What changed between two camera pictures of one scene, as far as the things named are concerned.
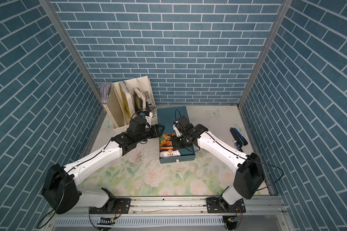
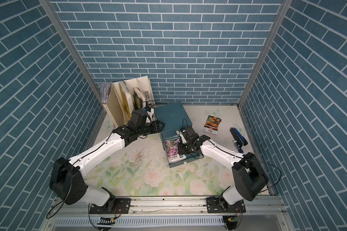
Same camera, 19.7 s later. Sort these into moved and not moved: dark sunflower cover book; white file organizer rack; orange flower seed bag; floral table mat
Moved: orange flower seed bag
Not moved: floral table mat; dark sunflower cover book; white file organizer rack
